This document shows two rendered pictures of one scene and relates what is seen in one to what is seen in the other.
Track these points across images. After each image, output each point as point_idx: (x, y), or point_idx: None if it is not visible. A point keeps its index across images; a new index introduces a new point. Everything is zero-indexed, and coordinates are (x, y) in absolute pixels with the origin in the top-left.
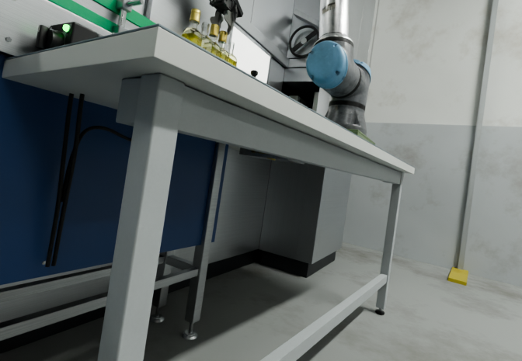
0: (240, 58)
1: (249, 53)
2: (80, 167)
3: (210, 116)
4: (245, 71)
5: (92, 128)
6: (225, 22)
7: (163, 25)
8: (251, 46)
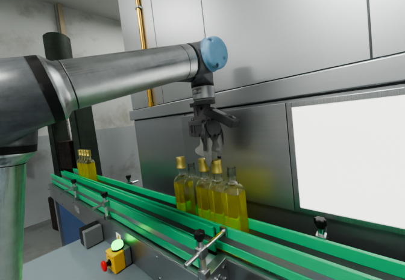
0: (334, 149)
1: (372, 127)
2: None
3: None
4: (367, 167)
5: None
6: (270, 114)
7: (196, 163)
8: (373, 110)
